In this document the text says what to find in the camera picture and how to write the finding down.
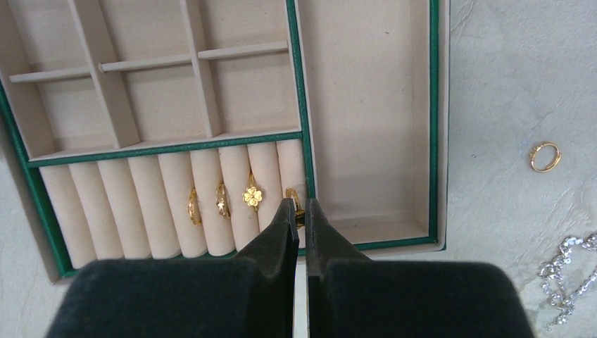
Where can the green jewelry box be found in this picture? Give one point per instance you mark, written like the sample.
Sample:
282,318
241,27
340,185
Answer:
173,129

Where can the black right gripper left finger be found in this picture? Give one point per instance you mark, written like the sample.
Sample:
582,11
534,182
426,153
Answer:
248,295

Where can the silver jewelry piece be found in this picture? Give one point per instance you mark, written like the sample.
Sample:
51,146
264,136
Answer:
555,280

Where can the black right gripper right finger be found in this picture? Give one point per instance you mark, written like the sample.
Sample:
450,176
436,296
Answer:
351,295

